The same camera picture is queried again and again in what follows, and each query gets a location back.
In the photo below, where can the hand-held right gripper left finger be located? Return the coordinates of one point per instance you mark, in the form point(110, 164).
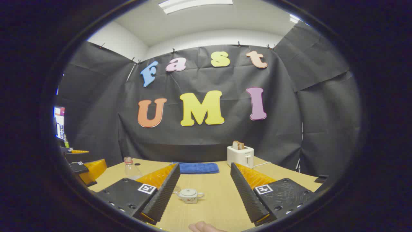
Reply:
point(164, 190)

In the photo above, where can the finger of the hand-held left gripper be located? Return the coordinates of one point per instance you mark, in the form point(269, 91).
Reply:
point(79, 158)
point(93, 169)

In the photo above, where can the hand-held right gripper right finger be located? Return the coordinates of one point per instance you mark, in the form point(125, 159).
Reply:
point(246, 193)

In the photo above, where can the white ceramic teacup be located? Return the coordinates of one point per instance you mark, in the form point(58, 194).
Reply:
point(190, 199)

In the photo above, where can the clear plastic water bottle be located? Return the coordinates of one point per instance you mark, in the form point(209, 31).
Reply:
point(132, 170)

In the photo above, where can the green bottle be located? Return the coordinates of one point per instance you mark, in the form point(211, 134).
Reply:
point(66, 141)

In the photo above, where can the white toaster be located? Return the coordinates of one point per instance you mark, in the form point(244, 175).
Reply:
point(239, 158)

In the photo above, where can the computer monitor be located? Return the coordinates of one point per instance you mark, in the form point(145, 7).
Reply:
point(59, 124)

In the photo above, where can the blue towel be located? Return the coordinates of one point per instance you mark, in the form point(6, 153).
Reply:
point(199, 168)

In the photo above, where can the brown bread slice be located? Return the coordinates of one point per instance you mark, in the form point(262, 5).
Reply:
point(241, 146)

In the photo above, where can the pale bread slice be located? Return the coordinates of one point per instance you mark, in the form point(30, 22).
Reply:
point(235, 145)

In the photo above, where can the black backdrop cloth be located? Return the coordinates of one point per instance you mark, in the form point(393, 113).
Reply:
point(225, 141)

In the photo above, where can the small black device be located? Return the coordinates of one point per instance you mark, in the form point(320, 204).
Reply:
point(322, 179)

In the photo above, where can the ceiling light panel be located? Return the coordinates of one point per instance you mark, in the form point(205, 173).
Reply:
point(193, 4)
point(294, 18)

